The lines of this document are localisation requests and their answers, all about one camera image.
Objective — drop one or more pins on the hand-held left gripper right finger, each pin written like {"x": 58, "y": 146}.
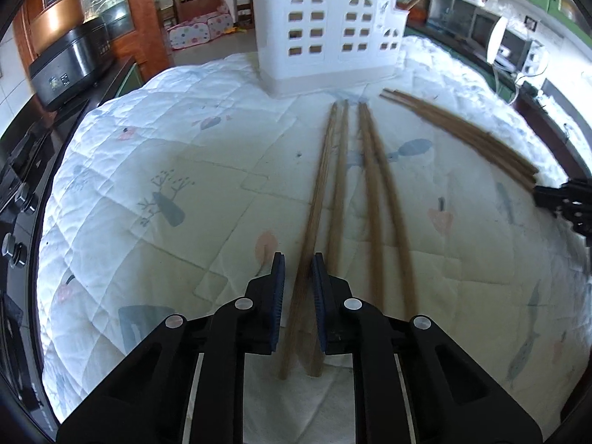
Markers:
{"x": 319, "y": 296}

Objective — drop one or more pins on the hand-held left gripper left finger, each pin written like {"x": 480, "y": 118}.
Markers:
{"x": 277, "y": 296}

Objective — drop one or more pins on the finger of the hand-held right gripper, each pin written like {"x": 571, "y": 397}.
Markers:
{"x": 582, "y": 222}
{"x": 569, "y": 194}

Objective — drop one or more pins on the white plastic utensil holder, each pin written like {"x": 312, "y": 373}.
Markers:
{"x": 277, "y": 32}

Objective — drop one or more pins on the silver toaster oven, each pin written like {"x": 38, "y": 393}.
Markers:
{"x": 513, "y": 48}

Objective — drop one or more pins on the white desk lamp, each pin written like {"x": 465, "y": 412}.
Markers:
{"x": 497, "y": 39}

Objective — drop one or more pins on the white quilted printed blanket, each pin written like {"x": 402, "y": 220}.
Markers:
{"x": 185, "y": 148}

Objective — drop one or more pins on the metal dish cabinet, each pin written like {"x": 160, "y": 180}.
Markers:
{"x": 451, "y": 11}

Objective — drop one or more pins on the black gas stove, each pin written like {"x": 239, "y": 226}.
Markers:
{"x": 18, "y": 203}

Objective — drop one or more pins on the pink dotted play tent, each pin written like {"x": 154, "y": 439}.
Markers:
{"x": 199, "y": 30}

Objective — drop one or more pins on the black rice cooker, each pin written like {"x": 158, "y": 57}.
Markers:
{"x": 69, "y": 64}

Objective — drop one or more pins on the copper coloured pot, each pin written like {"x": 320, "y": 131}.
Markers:
{"x": 55, "y": 18}

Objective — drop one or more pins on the black wall socket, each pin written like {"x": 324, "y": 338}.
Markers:
{"x": 532, "y": 23}

